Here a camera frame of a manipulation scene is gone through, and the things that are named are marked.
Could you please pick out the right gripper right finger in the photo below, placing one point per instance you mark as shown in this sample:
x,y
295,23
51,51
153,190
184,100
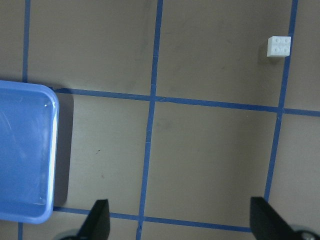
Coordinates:
x,y
267,224

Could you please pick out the white block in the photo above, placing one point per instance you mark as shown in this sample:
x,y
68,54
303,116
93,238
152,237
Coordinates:
x,y
278,46

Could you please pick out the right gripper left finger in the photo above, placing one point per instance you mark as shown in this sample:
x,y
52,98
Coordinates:
x,y
97,224

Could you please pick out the blue plastic tray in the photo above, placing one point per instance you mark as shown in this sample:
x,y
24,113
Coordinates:
x,y
29,119

